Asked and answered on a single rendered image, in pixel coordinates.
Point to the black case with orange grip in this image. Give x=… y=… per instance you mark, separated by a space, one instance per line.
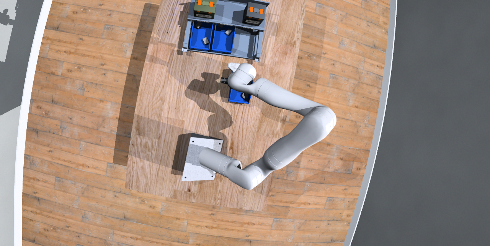
x=254 y=14

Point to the grey metal shelf rack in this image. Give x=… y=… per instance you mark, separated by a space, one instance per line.
x=248 y=38

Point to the olive green case with orange latches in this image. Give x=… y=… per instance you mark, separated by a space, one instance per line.
x=205 y=8

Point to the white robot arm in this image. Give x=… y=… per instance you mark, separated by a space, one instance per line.
x=317 y=123

